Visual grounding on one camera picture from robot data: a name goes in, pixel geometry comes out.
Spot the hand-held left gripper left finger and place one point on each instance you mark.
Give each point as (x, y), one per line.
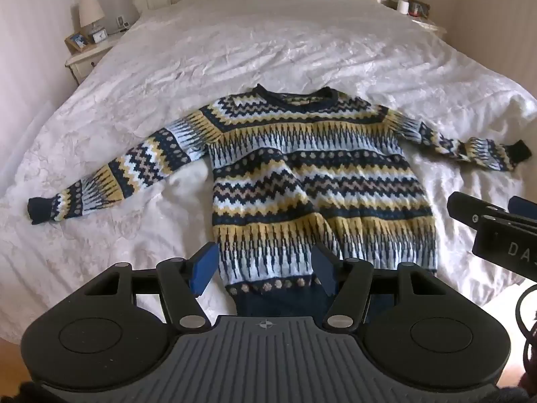
(203, 273)

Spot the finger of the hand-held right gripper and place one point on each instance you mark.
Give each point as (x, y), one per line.
(524, 209)
(465, 210)

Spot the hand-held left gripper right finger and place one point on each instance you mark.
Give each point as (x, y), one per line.
(326, 273)

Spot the patterned knit sweater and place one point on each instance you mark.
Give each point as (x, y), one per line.
(293, 176)

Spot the cream nightstand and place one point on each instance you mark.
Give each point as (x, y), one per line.
(432, 27)
(84, 62)

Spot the white candle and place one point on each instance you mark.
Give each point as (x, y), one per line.
(403, 6)

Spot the white bed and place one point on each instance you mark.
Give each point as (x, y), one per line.
(251, 42)

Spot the small white clock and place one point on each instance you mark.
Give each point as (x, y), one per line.
(99, 35)

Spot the small white gadget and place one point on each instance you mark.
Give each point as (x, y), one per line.
(122, 22)

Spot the wooden photo frame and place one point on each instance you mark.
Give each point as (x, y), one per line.
(77, 41)

